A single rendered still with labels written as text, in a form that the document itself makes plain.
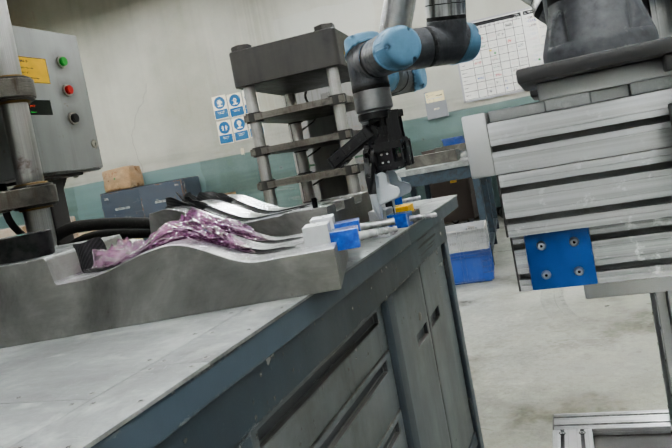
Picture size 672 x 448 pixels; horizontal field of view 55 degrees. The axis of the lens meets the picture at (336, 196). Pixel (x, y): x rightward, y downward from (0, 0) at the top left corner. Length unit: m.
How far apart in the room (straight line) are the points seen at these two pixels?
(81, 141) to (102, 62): 7.39
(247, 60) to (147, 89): 3.68
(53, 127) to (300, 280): 1.18
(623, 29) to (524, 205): 0.26
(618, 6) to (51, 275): 0.83
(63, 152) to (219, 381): 1.32
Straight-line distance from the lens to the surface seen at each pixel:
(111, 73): 9.25
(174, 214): 1.28
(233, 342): 0.69
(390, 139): 1.25
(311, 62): 5.22
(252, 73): 5.39
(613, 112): 0.92
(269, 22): 8.25
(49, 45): 1.97
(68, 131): 1.93
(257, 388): 0.82
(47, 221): 1.64
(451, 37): 1.23
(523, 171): 0.92
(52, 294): 0.94
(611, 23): 0.93
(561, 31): 0.95
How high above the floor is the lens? 0.96
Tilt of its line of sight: 3 degrees down
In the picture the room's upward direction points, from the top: 11 degrees counter-clockwise
